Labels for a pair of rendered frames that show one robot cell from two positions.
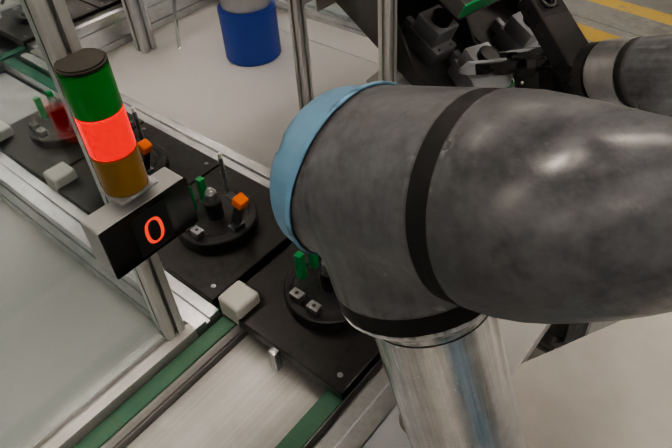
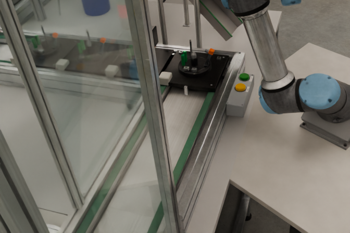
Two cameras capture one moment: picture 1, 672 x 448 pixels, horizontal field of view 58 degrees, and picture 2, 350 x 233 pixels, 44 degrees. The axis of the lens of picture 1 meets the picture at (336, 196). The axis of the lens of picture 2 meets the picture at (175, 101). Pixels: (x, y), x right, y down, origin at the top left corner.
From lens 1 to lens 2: 1.08 m
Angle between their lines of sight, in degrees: 15
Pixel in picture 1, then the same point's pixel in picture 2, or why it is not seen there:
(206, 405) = (169, 110)
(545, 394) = not seen: hidden behind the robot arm
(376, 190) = not seen: outside the picture
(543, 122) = not seen: outside the picture
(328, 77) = not seen: hidden behind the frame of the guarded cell
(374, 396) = (224, 87)
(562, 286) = not seen: outside the picture
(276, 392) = (190, 100)
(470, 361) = (266, 19)
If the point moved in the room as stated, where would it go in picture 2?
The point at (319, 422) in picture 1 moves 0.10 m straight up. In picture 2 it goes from (210, 99) to (209, 78)
